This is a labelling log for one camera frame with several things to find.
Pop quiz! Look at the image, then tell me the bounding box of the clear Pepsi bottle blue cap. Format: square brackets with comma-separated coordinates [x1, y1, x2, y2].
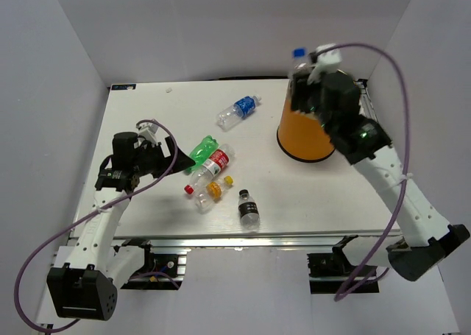
[288, 47, 312, 79]

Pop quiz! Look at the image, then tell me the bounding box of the clear bottle blue label white cap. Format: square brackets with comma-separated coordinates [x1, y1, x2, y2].
[216, 95, 261, 132]

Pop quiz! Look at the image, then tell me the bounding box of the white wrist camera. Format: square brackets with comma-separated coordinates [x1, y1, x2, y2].
[136, 119, 158, 145]
[307, 43, 342, 85]

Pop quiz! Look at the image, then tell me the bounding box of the blue sticker on table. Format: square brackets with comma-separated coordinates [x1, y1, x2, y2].
[110, 83, 136, 91]

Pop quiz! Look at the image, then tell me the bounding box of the aluminium table frame rail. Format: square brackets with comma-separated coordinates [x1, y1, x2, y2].
[54, 77, 402, 277]

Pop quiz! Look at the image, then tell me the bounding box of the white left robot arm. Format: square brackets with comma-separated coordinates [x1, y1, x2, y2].
[46, 132, 195, 320]

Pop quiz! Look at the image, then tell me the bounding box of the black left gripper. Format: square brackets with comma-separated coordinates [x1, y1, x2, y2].
[132, 136, 195, 178]

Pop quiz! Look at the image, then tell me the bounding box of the green plastic bottle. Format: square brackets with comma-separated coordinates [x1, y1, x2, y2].
[184, 135, 219, 175]

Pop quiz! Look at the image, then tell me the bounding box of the orange cylindrical bin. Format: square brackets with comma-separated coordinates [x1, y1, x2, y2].
[277, 80, 335, 163]

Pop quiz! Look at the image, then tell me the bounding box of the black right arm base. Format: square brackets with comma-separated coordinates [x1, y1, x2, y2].
[307, 250, 380, 295]

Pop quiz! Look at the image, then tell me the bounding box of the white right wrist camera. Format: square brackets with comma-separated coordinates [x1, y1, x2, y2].
[307, 43, 342, 85]

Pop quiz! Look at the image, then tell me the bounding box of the clear bottle black label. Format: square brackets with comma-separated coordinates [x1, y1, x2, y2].
[238, 189, 260, 229]

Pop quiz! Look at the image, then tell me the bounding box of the clear bottle red label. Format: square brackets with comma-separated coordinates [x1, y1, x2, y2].
[184, 144, 235, 195]

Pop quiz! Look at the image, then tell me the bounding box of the clear bottle orange label yellow cap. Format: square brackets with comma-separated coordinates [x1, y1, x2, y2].
[194, 175, 234, 213]

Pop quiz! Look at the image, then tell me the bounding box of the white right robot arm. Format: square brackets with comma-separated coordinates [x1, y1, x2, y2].
[289, 70, 470, 281]

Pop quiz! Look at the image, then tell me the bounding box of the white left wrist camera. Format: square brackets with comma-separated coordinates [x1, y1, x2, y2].
[136, 119, 158, 145]

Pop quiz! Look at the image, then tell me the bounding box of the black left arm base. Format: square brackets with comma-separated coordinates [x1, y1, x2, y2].
[112, 239, 186, 290]

